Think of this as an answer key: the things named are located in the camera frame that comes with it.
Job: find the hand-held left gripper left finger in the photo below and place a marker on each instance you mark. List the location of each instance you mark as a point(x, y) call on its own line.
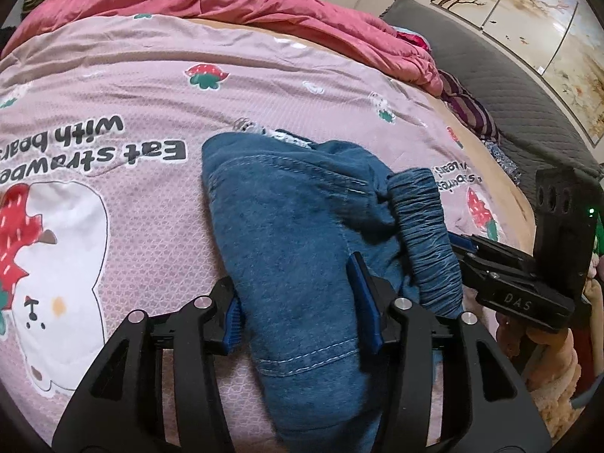
point(231, 325)

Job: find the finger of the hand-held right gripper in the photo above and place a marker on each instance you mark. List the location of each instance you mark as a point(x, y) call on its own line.
point(495, 259)

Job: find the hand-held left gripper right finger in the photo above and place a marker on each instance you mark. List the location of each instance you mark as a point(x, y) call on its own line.
point(365, 302)

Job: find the blue denim pants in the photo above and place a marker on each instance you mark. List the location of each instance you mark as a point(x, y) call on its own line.
point(302, 269)

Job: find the person's right forearm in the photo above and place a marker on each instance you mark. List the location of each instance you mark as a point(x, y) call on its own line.
point(552, 396)

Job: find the person's right hand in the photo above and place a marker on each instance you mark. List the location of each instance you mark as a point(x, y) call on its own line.
point(549, 345)

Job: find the blue patterned cloth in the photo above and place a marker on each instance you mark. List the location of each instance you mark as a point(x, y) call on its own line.
point(502, 163)

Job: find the purple striped pillow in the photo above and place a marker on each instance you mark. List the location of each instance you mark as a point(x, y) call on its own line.
point(467, 108)

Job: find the grey quilted headboard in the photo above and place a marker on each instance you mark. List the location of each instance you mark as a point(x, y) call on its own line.
point(495, 80)

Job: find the pink printed blanket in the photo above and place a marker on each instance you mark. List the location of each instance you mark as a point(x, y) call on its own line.
point(141, 94)

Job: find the red duvet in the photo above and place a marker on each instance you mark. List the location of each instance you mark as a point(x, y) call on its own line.
point(236, 0)

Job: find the flower wall painting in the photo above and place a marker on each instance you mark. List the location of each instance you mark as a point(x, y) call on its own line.
point(542, 19)

